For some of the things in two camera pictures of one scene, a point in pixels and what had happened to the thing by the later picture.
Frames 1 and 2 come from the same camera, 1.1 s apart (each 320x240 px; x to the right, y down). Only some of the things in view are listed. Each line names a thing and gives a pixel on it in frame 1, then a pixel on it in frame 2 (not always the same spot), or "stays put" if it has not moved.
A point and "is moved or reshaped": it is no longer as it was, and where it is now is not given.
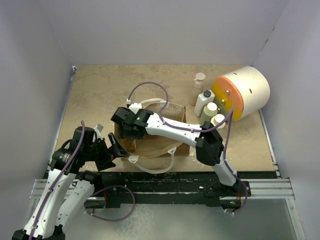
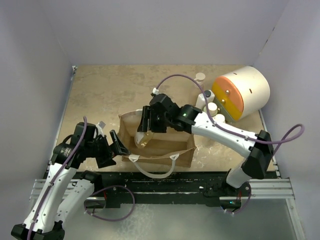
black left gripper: x=117 y=150 stays put
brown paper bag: x=152 y=154 is moved or reshaped
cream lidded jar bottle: x=217 y=119 stays put
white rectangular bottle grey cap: x=203 y=98 stays put
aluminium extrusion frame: x=271 y=189 stays put
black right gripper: x=124 y=133 to x=149 y=112
